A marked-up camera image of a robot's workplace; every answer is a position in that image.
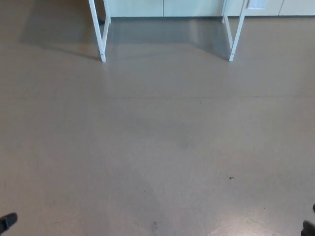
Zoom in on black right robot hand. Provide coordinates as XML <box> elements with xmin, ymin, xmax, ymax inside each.
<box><xmin>301</xmin><ymin>204</ymin><xmax>315</xmax><ymax>236</ymax></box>

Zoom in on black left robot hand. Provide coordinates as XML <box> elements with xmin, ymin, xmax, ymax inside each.
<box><xmin>0</xmin><ymin>212</ymin><xmax>18</xmax><ymax>231</ymax></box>

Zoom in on white metal desk leg frame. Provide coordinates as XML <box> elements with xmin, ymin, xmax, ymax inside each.
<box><xmin>222</xmin><ymin>0</ymin><xmax>247</xmax><ymax>62</ymax></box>
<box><xmin>88</xmin><ymin>0</ymin><xmax>112</xmax><ymax>62</ymax></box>

